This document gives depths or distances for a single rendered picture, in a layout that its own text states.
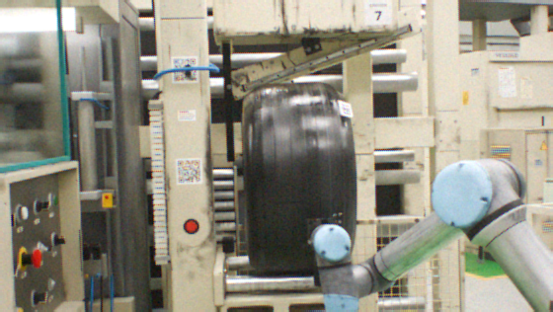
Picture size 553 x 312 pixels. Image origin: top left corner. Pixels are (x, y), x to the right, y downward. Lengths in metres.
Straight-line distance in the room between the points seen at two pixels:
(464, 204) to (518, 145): 5.09
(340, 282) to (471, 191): 0.39
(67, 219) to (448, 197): 1.02
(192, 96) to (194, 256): 0.46
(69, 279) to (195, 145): 0.50
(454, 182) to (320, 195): 0.58
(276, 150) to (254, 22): 0.60
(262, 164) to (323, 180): 0.16
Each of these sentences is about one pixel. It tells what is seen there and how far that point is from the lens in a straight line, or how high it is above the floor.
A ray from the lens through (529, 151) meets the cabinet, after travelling 6.32.
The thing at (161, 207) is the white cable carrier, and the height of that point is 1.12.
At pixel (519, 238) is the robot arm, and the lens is 1.23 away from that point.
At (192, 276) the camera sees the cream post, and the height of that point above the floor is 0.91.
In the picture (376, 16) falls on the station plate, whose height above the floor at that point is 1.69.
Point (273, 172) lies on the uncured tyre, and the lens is 1.73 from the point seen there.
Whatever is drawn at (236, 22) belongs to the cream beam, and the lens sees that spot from 2.21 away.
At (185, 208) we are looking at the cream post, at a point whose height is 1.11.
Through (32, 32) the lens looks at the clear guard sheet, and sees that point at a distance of 1.61.
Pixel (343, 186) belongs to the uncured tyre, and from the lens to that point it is 1.75.
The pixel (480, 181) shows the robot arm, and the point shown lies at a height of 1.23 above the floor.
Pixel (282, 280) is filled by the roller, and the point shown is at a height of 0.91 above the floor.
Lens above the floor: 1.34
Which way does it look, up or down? 3 degrees down
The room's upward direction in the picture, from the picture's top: 2 degrees counter-clockwise
